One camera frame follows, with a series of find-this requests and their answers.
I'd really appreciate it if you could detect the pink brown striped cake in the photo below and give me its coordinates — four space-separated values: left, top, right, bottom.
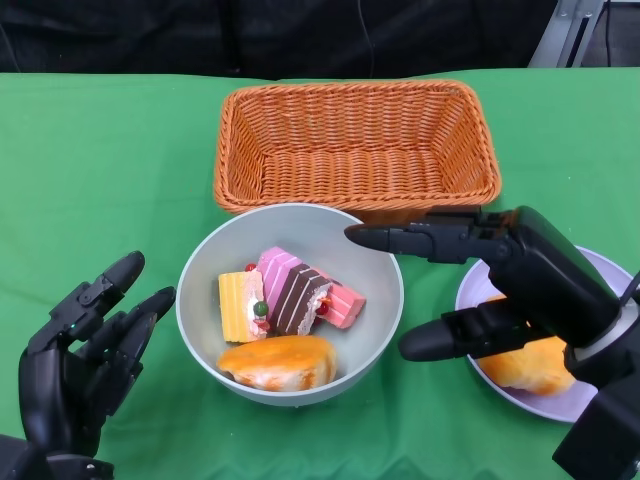
257 246 334 336

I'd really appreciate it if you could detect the green tablecloth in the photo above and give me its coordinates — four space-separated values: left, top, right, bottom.
0 67 640 480

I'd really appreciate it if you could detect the black cable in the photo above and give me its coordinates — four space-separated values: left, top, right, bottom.
603 0 614 66

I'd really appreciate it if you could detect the orange donut bread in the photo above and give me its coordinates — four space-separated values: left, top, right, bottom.
217 334 337 392

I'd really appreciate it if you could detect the yellow cake slice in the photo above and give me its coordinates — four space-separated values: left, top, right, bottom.
218 269 269 345

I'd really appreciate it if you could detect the black backdrop cloth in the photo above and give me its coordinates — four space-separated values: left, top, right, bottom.
0 0 559 82

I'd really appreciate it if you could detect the plump orange croissant bread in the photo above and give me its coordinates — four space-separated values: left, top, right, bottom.
477 294 579 397

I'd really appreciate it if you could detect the orange wicker basket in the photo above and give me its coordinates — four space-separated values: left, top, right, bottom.
213 79 503 227

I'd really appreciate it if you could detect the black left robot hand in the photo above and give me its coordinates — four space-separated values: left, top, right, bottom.
18 251 177 456

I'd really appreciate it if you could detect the grey round bowl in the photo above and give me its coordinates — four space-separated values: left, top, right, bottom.
175 202 405 409

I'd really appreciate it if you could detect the grey metal frame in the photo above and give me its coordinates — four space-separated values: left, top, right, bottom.
528 0 609 69

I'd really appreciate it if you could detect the pink layered cake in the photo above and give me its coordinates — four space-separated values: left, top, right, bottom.
313 279 368 331

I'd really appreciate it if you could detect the lavender round plate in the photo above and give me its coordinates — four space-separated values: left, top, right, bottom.
454 244 636 424

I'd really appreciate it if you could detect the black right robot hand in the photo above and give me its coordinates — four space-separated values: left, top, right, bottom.
344 204 624 364

